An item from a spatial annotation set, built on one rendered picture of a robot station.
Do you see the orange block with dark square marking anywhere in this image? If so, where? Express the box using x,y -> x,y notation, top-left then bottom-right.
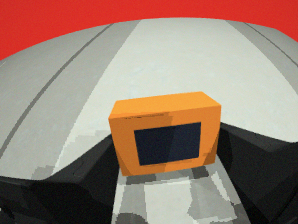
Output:
108,91 -> 222,176

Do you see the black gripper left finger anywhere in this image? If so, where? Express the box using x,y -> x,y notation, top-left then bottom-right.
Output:
0,133 -> 120,224

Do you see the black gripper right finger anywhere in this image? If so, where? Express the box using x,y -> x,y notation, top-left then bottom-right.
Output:
217,121 -> 298,224

